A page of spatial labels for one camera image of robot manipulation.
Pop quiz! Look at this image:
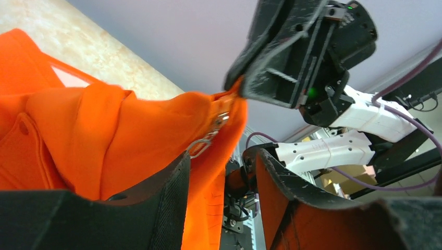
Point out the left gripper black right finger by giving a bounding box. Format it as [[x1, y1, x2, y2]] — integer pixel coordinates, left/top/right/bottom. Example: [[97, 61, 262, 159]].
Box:
[[243, 148, 441, 249]]

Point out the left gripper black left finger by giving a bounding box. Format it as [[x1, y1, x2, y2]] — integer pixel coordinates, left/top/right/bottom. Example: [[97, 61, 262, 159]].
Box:
[[1, 152, 191, 249]]

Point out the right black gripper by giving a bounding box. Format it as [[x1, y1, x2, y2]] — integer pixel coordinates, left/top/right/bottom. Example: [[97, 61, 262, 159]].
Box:
[[224, 1, 377, 127]]

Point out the orange jacket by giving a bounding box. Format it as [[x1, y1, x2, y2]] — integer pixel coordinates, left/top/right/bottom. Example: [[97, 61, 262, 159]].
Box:
[[1, 29, 247, 249]]

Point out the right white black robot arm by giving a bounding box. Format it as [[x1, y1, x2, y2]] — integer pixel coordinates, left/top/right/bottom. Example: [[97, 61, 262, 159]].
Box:
[[224, 1, 432, 189]]

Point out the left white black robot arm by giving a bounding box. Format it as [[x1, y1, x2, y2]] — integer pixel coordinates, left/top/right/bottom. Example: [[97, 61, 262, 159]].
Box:
[[1, 131, 441, 249]]

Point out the cardboard box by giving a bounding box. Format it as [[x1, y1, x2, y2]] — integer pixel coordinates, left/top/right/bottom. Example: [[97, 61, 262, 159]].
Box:
[[319, 165, 378, 197]]

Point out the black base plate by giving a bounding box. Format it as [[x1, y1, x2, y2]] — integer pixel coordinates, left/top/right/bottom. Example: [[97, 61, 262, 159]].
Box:
[[219, 158, 257, 250]]

